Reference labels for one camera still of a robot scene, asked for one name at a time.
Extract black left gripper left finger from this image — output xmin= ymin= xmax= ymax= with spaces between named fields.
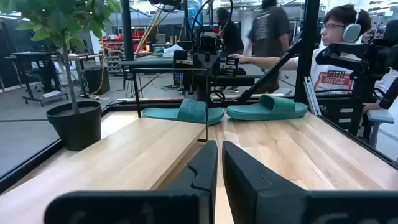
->
xmin=43 ymin=139 xmax=218 ymax=224

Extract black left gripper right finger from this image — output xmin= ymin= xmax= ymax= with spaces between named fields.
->
xmin=222 ymin=141 xmax=398 ymax=224

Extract black drawer cabinet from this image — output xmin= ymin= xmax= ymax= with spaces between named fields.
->
xmin=317 ymin=98 xmax=364 ymax=136

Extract silver aluminium profile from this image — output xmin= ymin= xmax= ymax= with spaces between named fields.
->
xmin=303 ymin=76 xmax=322 ymax=116

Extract grey background desk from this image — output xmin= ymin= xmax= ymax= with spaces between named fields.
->
xmin=119 ymin=55 xmax=265 ymax=90

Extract black table rail frame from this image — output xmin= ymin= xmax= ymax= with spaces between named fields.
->
xmin=0 ymin=93 xmax=398 ymax=195

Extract black waste bin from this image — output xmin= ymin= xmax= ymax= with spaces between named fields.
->
xmin=83 ymin=65 xmax=111 ymax=96

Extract black rig frame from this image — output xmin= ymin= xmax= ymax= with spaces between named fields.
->
xmin=120 ymin=0 xmax=321 ymax=105

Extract black rolling table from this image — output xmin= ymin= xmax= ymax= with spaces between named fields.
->
xmin=11 ymin=51 xmax=69 ymax=107

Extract green plant in black pot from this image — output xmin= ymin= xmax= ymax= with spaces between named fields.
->
xmin=0 ymin=0 xmax=123 ymax=152

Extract white headphones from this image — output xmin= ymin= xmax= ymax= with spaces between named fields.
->
xmin=341 ymin=7 xmax=363 ymax=44

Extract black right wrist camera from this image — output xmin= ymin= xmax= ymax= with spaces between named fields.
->
xmin=198 ymin=30 xmax=221 ymax=54

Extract red parts bin rack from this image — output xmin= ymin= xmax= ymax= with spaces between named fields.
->
xmin=102 ymin=30 xmax=146 ymax=75

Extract person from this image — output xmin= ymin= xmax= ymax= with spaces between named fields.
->
xmin=247 ymin=0 xmax=292 ymax=94
xmin=215 ymin=7 xmax=245 ymax=57
xmin=229 ymin=3 xmax=373 ymax=94

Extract wooden shelf black metal frame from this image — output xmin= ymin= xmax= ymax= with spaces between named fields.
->
xmin=0 ymin=67 xmax=210 ymax=224

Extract teal rubber slide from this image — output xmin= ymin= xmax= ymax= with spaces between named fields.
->
xmin=142 ymin=98 xmax=225 ymax=126
xmin=226 ymin=94 xmax=308 ymax=121

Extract light blue stool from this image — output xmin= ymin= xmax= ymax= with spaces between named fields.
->
xmin=366 ymin=108 xmax=395 ymax=149

